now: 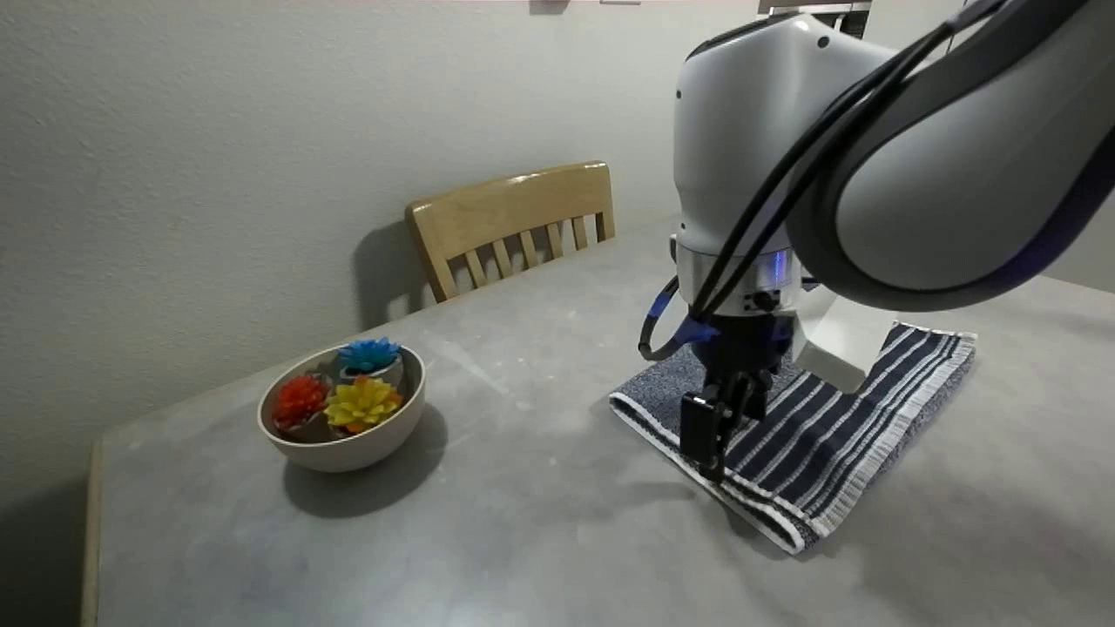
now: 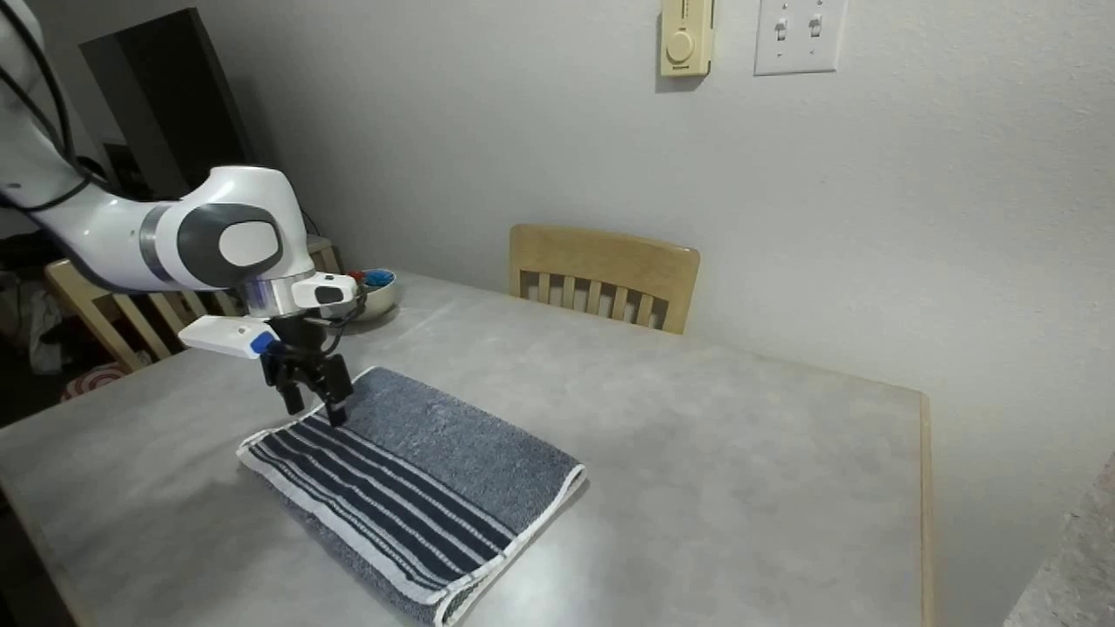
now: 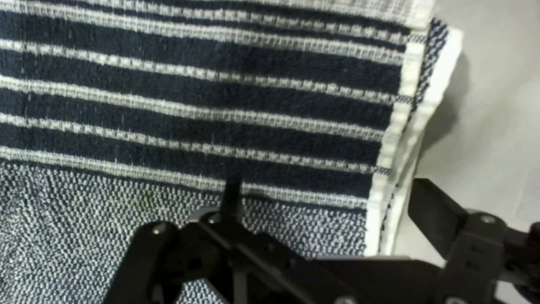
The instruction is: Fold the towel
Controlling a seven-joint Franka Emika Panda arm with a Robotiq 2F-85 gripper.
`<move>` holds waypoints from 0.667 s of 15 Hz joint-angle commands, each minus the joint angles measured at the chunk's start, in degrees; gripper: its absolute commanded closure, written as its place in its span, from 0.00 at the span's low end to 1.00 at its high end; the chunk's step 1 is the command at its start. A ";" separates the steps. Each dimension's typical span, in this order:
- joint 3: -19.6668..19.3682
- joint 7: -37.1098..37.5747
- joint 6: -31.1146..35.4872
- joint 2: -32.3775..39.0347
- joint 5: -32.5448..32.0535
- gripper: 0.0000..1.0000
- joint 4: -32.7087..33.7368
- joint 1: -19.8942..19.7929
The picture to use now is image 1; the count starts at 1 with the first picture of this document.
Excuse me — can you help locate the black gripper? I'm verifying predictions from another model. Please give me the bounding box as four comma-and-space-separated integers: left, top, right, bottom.
678, 309, 805, 485

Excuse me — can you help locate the grey blue striped towel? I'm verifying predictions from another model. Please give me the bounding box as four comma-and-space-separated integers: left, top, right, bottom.
607, 322, 981, 558

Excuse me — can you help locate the light wooden chair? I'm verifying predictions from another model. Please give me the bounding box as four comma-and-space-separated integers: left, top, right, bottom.
405, 157, 620, 306

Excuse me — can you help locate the blue flower decoration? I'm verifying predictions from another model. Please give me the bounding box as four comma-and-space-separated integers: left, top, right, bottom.
337, 336, 405, 375

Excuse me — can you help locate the yellow flower decoration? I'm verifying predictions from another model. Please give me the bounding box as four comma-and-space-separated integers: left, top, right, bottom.
321, 375, 407, 436

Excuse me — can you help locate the beige ceramic bowl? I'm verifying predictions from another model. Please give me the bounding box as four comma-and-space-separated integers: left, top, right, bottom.
256, 339, 433, 476

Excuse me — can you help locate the red flower decoration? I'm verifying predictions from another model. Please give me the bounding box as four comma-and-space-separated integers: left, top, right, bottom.
268, 372, 333, 431

